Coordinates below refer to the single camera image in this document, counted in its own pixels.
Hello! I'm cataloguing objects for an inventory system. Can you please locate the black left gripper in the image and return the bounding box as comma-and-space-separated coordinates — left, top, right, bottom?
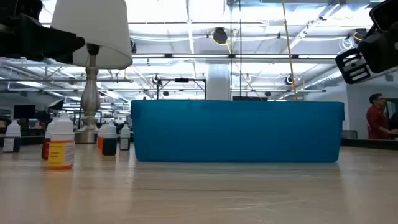
0, 14, 86, 65

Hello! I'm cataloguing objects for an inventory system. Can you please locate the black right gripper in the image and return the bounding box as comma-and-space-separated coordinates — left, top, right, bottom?
335, 27, 398, 85

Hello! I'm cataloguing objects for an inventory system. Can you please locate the small orange dropper bottle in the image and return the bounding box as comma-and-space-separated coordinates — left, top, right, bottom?
97, 124, 106, 151

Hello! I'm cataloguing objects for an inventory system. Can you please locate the small red dropper bottle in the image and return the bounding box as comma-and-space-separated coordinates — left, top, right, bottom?
41, 119, 54, 161

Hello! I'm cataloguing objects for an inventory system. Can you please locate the small yellow-label orange bottle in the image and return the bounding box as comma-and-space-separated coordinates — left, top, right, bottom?
47, 112, 76, 170

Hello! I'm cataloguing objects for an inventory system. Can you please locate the small white-label dark bottle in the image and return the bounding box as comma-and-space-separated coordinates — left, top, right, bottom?
119, 123, 131, 151
2, 119, 22, 153

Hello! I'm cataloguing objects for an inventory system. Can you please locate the small dark green dropper bottle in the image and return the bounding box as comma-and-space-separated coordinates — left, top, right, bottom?
101, 120, 118, 156

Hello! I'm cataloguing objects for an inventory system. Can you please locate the white shade silver table lamp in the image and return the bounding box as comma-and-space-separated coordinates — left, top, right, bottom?
50, 0, 134, 144

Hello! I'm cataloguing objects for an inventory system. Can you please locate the person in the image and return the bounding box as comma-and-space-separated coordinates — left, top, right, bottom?
366, 93, 398, 140

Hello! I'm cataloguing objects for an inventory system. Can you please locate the dark computer monitor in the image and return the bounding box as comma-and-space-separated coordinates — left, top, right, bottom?
12, 104, 36, 119

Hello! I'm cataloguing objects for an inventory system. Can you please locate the blue plastic bin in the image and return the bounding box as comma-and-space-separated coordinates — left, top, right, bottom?
130, 99, 345, 164

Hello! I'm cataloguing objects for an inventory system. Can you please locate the black round ceiling fixture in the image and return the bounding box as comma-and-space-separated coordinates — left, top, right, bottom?
212, 27, 228, 45

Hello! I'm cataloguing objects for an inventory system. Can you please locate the yellow extension cord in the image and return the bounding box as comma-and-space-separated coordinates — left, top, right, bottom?
281, 0, 299, 101

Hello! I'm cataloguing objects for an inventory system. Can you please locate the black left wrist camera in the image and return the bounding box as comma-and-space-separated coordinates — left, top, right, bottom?
0, 0, 44, 19

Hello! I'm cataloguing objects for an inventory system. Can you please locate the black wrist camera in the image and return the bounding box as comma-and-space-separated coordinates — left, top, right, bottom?
0, 0, 44, 19
369, 0, 398, 32

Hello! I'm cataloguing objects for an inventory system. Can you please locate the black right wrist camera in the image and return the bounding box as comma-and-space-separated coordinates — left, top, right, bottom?
369, 0, 398, 32

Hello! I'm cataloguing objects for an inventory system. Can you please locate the black background rig frame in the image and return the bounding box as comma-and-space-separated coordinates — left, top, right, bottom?
157, 77, 207, 100

